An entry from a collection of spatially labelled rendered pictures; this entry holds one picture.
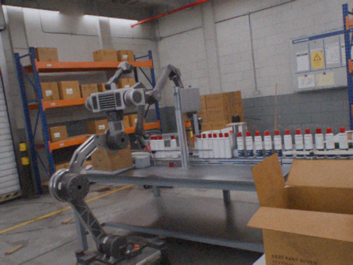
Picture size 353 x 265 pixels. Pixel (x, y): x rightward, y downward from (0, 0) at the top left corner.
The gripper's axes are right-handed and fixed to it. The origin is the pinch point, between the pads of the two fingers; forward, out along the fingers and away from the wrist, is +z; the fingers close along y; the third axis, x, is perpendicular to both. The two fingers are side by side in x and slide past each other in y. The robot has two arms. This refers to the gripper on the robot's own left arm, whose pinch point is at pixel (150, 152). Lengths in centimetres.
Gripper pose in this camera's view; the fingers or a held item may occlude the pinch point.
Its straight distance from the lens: 329.0
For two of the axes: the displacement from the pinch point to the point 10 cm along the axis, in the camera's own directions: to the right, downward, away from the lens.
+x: -5.7, 6.4, 5.1
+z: 6.0, 7.6, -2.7
